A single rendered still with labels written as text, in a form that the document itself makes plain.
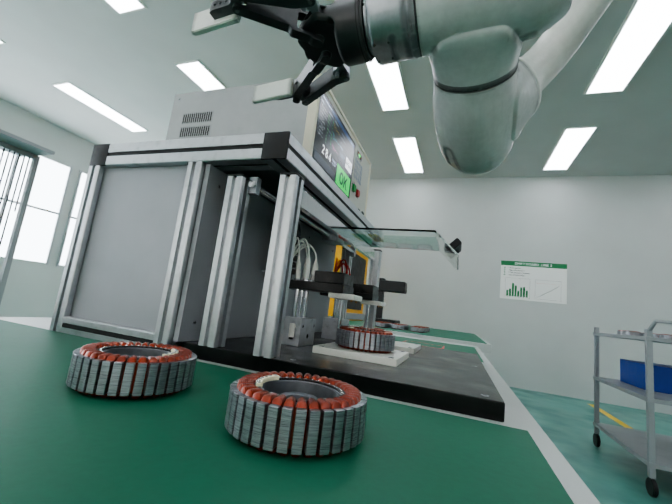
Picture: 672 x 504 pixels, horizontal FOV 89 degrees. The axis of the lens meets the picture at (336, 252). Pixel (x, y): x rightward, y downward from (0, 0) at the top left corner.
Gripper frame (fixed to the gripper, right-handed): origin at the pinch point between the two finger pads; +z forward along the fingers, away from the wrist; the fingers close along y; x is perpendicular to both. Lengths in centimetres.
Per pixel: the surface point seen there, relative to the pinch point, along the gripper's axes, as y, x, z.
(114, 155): 7.6, -6.1, 32.5
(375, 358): 25, -41, -16
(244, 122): 21.0, 6.7, 13.8
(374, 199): 548, 213, 124
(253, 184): 11.6, -13.5, 2.5
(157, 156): 7.8, -7.7, 21.3
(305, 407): -10.0, -42.2, -19.8
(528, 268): 561, 82, -123
